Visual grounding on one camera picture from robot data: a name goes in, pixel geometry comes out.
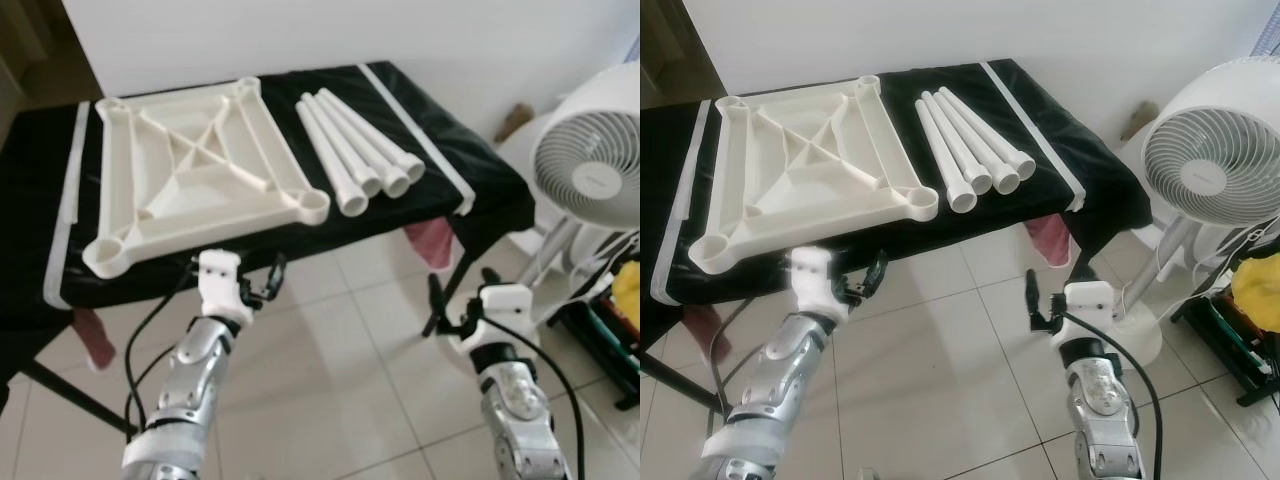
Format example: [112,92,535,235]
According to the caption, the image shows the red patterned cloth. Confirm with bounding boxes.
[404,220,457,271]
[684,305,723,353]
[72,308,117,373]
[1024,214,1077,269]

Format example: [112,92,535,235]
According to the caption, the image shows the black floor rack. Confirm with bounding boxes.
[1170,268,1280,408]
[548,285,640,409]

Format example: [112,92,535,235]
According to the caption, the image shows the yellow soft object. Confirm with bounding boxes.
[611,258,640,338]
[1232,253,1280,323]

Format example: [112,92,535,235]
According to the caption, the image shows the white tape strip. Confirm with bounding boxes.
[357,63,478,218]
[650,98,713,306]
[980,62,1086,213]
[42,100,93,311]

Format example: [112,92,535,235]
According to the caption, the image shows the small brown lumpy object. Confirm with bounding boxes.
[1120,99,1162,141]
[494,102,537,142]

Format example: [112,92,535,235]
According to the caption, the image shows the white standing fan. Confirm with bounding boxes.
[1092,55,1280,367]
[522,62,640,341]

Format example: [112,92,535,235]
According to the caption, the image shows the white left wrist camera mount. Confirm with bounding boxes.
[197,250,256,326]
[790,245,851,321]

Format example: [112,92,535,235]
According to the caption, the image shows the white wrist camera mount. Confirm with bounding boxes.
[1062,282,1113,346]
[477,285,531,346]
[197,250,256,326]
[790,245,851,321]

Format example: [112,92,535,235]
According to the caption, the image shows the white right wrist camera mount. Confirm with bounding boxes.
[477,285,531,346]
[1062,282,1113,346]

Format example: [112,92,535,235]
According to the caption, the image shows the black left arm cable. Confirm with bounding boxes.
[708,295,761,416]
[122,262,201,433]

